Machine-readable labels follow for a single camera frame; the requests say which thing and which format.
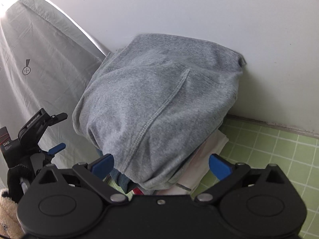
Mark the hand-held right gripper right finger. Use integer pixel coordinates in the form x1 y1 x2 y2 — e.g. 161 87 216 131
194 154 289 203

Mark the grey zip hoodie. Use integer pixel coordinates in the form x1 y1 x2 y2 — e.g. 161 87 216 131
72 33 247 191

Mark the green grid mat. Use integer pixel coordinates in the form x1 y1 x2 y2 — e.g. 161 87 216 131
105 118 319 239

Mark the pale carrot-print bed sheet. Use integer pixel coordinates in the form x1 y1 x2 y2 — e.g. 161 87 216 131
0 0 112 187

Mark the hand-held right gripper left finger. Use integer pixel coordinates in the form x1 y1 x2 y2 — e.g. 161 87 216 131
37 154 127 203

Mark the stack of folded clothes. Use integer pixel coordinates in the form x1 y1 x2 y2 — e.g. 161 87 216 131
153 129 229 196

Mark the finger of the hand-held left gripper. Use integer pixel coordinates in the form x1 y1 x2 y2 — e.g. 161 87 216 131
30 143 66 172
51 113 68 125

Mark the person's left hand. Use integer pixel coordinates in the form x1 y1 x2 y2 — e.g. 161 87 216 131
7 157 38 203

